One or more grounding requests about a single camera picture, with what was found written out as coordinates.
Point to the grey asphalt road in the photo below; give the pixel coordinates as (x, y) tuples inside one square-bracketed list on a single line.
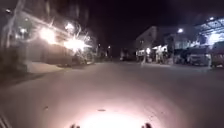
[(126, 90)]

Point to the pale building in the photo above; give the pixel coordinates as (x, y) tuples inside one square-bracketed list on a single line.
[(146, 41)]

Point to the building with bright lamps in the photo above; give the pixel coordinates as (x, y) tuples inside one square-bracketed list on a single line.
[(46, 43)]

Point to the robot's own part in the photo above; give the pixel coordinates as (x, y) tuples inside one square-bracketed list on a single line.
[(75, 126), (146, 125)]

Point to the raised pavement strip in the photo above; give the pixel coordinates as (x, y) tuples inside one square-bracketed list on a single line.
[(36, 68)]

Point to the parked vehicle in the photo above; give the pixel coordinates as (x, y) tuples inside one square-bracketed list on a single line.
[(200, 56)]

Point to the building with lit canopy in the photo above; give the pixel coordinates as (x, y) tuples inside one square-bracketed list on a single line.
[(210, 33)]

